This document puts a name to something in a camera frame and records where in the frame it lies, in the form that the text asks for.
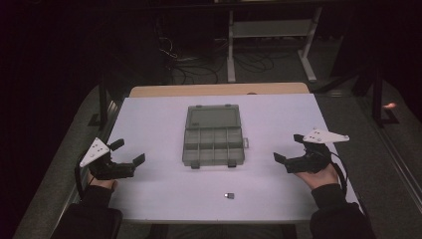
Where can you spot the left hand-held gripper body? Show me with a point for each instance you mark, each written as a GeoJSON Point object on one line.
{"type": "Point", "coordinates": [109, 170]}

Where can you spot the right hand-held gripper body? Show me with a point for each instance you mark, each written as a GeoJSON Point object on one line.
{"type": "Point", "coordinates": [308, 164]}

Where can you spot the person's left hand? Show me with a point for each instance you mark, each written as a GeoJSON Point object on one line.
{"type": "Point", "coordinates": [103, 183]}

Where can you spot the person's right hand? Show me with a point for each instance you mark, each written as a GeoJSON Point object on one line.
{"type": "Point", "coordinates": [318, 179]}

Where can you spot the white table mat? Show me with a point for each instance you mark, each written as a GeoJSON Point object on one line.
{"type": "Point", "coordinates": [166, 186]}

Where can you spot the black metal stand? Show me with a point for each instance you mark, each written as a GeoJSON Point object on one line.
{"type": "Point", "coordinates": [103, 103]}
{"type": "Point", "coordinates": [379, 103]}

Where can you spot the small metallic part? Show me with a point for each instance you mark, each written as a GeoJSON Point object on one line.
{"type": "Point", "coordinates": [229, 195]}

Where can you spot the clear plastic compartment box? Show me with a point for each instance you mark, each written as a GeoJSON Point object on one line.
{"type": "Point", "coordinates": [212, 139]}

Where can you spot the white metal desk frame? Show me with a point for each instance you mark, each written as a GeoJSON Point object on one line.
{"type": "Point", "coordinates": [272, 30]}

